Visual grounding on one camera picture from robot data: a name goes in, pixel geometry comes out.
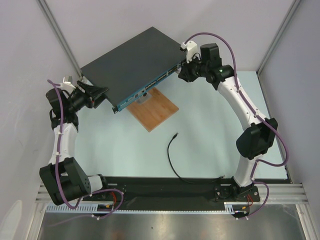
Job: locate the aluminium front rail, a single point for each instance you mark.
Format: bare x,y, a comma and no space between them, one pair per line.
293,193

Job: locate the wooden base board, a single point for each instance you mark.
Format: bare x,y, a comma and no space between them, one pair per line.
153,112

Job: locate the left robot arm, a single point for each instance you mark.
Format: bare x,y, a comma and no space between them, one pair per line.
63,177

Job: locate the dark grey network switch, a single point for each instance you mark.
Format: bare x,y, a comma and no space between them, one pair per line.
134,67

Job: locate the metal switch stand bracket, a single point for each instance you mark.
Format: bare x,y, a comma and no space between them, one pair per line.
143,98

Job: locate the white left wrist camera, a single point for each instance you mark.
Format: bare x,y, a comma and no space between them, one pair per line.
67,84

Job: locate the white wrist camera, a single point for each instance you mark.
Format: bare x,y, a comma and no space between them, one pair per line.
191,48
67,84

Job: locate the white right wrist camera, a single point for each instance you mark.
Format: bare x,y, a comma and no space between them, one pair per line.
191,48

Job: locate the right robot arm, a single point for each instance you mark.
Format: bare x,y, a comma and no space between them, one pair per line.
258,131

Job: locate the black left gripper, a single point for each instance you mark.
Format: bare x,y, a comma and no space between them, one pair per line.
94,91

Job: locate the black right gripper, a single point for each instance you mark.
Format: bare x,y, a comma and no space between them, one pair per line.
186,72

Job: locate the aluminium frame post left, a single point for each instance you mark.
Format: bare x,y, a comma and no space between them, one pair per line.
52,22

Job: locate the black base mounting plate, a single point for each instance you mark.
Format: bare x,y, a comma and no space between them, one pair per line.
172,194

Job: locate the aluminium frame post right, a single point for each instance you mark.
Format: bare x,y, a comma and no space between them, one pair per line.
295,5

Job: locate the aluminium frame post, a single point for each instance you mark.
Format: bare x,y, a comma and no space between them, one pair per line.
295,5
52,22

